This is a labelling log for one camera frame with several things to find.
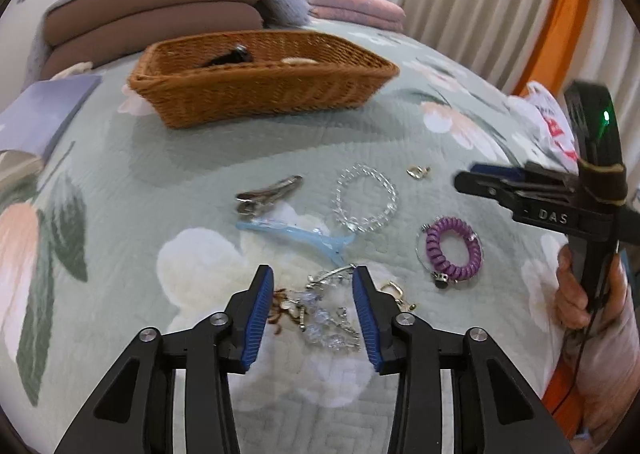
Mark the black hair clip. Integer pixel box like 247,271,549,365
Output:
200,46,251,69

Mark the floral green bedspread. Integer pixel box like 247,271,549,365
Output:
0,16,640,454

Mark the brown beaded ornament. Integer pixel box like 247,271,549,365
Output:
270,286,301,337

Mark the brown wicker basket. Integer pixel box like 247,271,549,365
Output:
127,30,401,129

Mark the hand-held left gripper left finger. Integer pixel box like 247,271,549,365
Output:
52,264,276,454

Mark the white plastic bag red print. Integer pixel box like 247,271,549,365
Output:
505,81,582,171

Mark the silver metal hair clip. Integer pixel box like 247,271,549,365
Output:
235,175,304,216

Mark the gold square earring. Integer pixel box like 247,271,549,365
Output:
380,281,418,312

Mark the pale purple book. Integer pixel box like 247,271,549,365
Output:
0,74,103,157

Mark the purple coil hair tie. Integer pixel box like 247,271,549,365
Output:
425,216,483,283
416,224,484,291

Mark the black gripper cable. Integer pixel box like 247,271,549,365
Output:
542,306,603,415

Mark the clear bead bracelet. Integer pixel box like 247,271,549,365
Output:
332,163,399,234

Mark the orange curtain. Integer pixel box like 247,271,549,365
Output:
520,0,601,100

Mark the light blue hair clip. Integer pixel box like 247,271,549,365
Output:
235,218,357,266

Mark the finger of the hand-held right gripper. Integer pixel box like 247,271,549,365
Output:
471,161,581,186
454,171,581,215

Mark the person's right hand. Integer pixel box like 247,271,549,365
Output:
556,244,633,336

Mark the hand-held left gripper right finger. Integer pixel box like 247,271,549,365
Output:
351,265,576,454

